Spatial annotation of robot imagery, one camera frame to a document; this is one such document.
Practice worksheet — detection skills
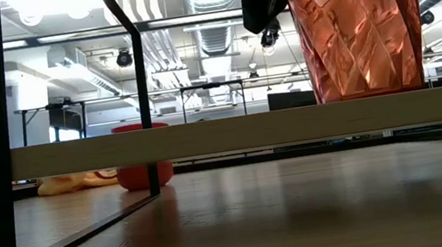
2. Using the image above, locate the orange faceted translucent cup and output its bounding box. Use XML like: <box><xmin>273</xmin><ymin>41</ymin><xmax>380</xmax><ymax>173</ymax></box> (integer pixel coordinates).
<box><xmin>283</xmin><ymin>0</ymin><xmax>435</xmax><ymax>108</ymax></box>

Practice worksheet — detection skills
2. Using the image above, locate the black ceiling spotlight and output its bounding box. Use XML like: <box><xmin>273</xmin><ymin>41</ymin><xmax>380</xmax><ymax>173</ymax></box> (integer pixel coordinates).
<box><xmin>419</xmin><ymin>9</ymin><xmax>437</xmax><ymax>27</ymax></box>
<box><xmin>113</xmin><ymin>46</ymin><xmax>135</xmax><ymax>69</ymax></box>
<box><xmin>257</xmin><ymin>23</ymin><xmax>284</xmax><ymax>50</ymax></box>

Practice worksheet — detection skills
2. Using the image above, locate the black monitor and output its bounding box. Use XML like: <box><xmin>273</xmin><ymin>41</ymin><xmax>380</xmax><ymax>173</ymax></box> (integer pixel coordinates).
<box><xmin>265</xmin><ymin>87</ymin><xmax>317</xmax><ymax>112</ymax></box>

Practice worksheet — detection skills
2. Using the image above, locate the orange yellow cloth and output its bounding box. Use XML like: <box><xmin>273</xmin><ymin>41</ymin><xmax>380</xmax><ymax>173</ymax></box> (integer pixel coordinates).
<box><xmin>34</xmin><ymin>167</ymin><xmax>121</xmax><ymax>199</ymax></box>

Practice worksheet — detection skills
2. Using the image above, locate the silver ceiling air duct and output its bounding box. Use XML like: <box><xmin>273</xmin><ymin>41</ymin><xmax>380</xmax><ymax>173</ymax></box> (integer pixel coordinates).
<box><xmin>181</xmin><ymin>0</ymin><xmax>257</xmax><ymax>107</ymax></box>

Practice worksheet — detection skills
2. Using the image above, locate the black frame background table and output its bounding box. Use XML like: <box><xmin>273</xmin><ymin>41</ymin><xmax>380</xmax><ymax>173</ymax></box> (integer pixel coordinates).
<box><xmin>12</xmin><ymin>99</ymin><xmax>90</xmax><ymax>148</ymax></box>
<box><xmin>178</xmin><ymin>78</ymin><xmax>250</xmax><ymax>125</ymax></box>

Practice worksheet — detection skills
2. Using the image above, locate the wooden shelf with black frame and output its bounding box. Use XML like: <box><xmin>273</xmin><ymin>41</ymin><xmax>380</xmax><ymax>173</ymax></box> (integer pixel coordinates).
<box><xmin>0</xmin><ymin>0</ymin><xmax>442</xmax><ymax>247</ymax></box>

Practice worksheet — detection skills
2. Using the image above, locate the black metal table frame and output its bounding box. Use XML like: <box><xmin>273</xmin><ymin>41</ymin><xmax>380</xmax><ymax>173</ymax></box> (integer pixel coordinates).
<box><xmin>0</xmin><ymin>122</ymin><xmax>442</xmax><ymax>208</ymax></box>

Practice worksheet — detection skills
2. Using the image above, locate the red mug with handle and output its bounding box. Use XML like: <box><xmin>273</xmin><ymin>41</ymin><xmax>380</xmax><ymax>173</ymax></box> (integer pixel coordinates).
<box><xmin>109</xmin><ymin>119</ymin><xmax>178</xmax><ymax>195</ymax></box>

